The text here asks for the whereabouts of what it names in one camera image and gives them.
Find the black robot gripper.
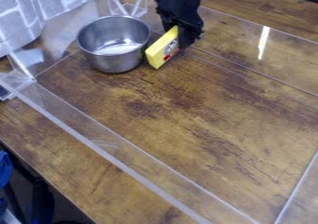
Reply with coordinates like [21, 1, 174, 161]
[154, 0, 203, 49]

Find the yellow butter block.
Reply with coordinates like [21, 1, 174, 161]
[146, 26, 179, 69]

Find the stainless steel bowl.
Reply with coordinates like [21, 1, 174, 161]
[77, 15, 151, 73]

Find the grey white patterned cloth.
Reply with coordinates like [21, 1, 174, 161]
[0, 0, 89, 58]

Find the blue object at edge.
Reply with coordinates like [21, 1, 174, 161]
[0, 151, 12, 188]

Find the clear acrylic corner bracket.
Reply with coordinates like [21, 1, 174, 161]
[108, 0, 148, 19]

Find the clear acrylic barrier wall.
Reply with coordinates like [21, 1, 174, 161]
[0, 0, 260, 224]

